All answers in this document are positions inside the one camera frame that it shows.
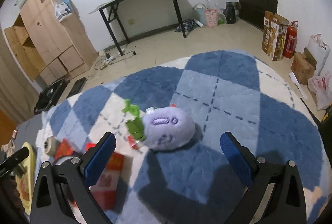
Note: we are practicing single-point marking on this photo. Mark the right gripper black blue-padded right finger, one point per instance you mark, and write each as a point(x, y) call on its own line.
point(287, 202)

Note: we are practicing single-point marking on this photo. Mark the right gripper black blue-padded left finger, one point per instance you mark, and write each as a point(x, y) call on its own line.
point(50, 202)

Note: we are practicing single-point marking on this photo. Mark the tall red white carton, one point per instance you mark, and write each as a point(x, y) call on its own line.
point(104, 191)

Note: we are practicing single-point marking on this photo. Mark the yellow oval plastic tray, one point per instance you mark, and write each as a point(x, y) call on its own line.
point(25, 183)

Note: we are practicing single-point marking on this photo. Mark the red box under roll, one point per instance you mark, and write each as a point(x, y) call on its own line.
point(64, 150)

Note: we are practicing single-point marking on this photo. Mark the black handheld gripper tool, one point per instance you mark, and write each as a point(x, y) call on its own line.
point(8, 165)

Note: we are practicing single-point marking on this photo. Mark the black case on floor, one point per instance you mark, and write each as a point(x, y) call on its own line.
point(50, 96)

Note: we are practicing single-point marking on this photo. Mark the green toy figure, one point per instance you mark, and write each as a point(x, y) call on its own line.
point(135, 126)

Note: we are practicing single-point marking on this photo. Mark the blue white checkered rug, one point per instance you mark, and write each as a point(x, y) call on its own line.
point(222, 91)

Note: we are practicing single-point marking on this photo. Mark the black keyboard on floor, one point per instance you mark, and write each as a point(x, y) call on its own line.
point(77, 87)

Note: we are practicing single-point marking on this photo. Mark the white red plastic bag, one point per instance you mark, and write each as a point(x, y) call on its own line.
point(319, 85)

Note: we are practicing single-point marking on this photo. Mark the purple plush toy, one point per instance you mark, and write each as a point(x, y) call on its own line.
point(167, 129)

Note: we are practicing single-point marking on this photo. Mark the small brown cardboard box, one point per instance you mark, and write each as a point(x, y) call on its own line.
point(303, 66)

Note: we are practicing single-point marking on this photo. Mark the white power strip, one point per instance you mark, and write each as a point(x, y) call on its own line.
point(107, 58)

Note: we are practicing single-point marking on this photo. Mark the wooden wardrobe cabinet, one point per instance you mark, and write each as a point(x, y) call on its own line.
point(47, 48)

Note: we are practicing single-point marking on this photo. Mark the red fire extinguisher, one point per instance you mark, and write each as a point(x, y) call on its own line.
point(291, 39)

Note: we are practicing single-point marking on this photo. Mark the tall printed cardboard box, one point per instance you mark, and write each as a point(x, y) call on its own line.
point(274, 35)

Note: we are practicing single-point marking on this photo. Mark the white bag on wardrobe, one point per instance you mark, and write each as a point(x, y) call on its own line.
point(62, 9)

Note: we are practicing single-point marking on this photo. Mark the black bag near door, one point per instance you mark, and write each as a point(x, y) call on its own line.
point(231, 12)

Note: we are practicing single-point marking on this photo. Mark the checkered cloth on floor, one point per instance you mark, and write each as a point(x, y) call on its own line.
point(189, 25)

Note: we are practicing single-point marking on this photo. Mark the black folding table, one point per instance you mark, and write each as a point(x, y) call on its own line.
point(130, 20)

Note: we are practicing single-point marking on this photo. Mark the pink gift bag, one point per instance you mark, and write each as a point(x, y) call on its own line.
point(211, 17)

